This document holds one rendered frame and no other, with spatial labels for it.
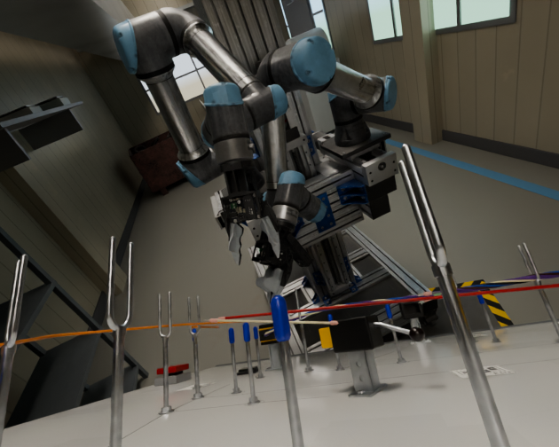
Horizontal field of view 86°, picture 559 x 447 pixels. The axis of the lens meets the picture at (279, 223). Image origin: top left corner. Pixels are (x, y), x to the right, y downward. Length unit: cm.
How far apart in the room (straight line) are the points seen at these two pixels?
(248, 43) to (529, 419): 128
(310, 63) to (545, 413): 77
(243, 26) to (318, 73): 54
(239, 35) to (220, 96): 73
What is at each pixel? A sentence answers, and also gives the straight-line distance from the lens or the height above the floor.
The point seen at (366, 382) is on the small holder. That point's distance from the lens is 35.
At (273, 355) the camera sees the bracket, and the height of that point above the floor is 109.
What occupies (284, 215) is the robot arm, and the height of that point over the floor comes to 124.
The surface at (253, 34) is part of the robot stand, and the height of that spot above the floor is 166.
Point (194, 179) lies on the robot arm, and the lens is 113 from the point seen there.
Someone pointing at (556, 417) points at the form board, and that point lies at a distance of 26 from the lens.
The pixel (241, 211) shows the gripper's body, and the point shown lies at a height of 138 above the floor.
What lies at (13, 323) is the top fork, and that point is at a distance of 25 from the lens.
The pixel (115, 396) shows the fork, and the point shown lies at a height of 150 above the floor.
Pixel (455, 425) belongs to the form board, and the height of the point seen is 140.
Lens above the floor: 163
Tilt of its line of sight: 30 degrees down
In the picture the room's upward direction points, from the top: 23 degrees counter-clockwise
